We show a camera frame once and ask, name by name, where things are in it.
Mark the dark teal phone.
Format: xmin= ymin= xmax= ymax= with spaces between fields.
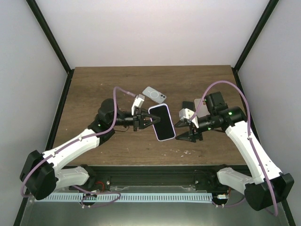
xmin=182 ymin=101 xmax=195 ymax=111

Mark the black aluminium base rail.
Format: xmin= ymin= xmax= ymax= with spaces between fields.
xmin=68 ymin=165 xmax=240 ymax=191

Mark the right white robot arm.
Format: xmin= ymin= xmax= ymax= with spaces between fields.
xmin=175 ymin=92 xmax=294 ymax=211

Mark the black frame post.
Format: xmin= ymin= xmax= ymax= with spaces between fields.
xmin=25 ymin=0 xmax=72 ymax=75
xmin=234 ymin=0 xmax=279 ymax=70

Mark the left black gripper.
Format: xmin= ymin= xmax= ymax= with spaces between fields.
xmin=110 ymin=108 xmax=160 ymax=131

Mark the metal front plate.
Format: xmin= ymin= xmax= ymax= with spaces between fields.
xmin=19 ymin=199 xmax=289 ymax=226

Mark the left black frame post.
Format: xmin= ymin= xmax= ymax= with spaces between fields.
xmin=25 ymin=0 xmax=72 ymax=75

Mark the right black frame post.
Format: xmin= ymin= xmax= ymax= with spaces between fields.
xmin=234 ymin=0 xmax=279 ymax=70

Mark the beige phone case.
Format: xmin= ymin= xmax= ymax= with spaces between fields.
xmin=194 ymin=98 xmax=209 ymax=118

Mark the phone in clear case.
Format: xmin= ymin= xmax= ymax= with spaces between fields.
xmin=142 ymin=86 xmax=166 ymax=104

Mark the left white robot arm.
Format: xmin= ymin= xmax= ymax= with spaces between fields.
xmin=20 ymin=98 xmax=162 ymax=200

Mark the light blue slotted cable duct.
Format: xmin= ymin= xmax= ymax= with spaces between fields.
xmin=42 ymin=193 xmax=213 ymax=203

